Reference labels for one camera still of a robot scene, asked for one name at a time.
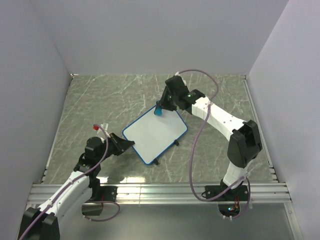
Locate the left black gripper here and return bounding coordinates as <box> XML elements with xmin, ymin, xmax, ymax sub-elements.
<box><xmin>96</xmin><ymin>132</ymin><xmax>134</xmax><ymax>163</ymax></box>

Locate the blue whiteboard eraser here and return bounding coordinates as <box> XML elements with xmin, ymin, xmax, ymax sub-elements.
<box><xmin>153</xmin><ymin>106</ymin><xmax>163</xmax><ymax>116</ymax></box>

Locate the blue framed small whiteboard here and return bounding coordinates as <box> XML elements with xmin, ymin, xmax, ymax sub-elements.
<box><xmin>122</xmin><ymin>106</ymin><xmax>188</xmax><ymax>165</ymax></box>

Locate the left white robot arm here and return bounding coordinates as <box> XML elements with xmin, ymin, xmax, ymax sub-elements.
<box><xmin>18</xmin><ymin>133</ymin><xmax>135</xmax><ymax>240</ymax></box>

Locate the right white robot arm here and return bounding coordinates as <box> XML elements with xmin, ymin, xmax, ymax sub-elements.
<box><xmin>154</xmin><ymin>86</ymin><xmax>263</xmax><ymax>202</ymax></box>

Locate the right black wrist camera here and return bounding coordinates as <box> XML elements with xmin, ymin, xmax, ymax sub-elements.
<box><xmin>165</xmin><ymin>75</ymin><xmax>189</xmax><ymax>97</ymax></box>

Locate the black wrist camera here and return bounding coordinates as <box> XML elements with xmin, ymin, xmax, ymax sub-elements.
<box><xmin>165</xmin><ymin>75</ymin><xmax>189</xmax><ymax>97</ymax></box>
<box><xmin>84</xmin><ymin>136</ymin><xmax>106</xmax><ymax>159</ymax></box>

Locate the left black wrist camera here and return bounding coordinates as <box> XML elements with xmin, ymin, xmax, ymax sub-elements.
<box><xmin>84</xmin><ymin>136</ymin><xmax>106</xmax><ymax>159</ymax></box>

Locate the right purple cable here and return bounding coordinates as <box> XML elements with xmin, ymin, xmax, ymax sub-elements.
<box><xmin>176</xmin><ymin>69</ymin><xmax>251</xmax><ymax>221</ymax></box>

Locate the right aluminium side rail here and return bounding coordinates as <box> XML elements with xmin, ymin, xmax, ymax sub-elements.
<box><xmin>241</xmin><ymin>75</ymin><xmax>279</xmax><ymax>183</ymax></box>

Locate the aluminium front rail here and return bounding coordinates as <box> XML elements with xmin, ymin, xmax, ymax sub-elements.
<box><xmin>14</xmin><ymin>183</ymin><xmax>301</xmax><ymax>240</ymax></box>

